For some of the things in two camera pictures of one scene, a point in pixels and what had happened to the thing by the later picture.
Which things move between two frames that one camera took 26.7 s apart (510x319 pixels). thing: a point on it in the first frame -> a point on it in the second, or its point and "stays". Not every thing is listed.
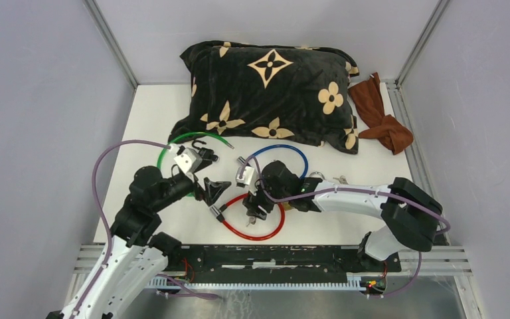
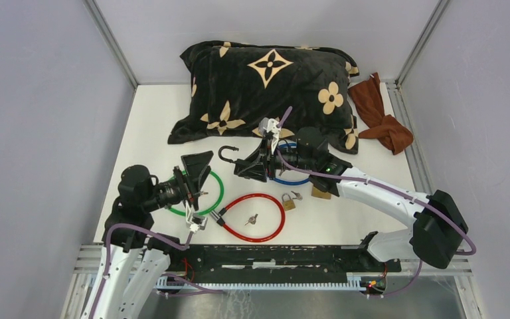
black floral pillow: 270,91 stays
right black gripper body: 255,199 -> 274,161
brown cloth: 368,99 stays
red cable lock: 218,212 stays
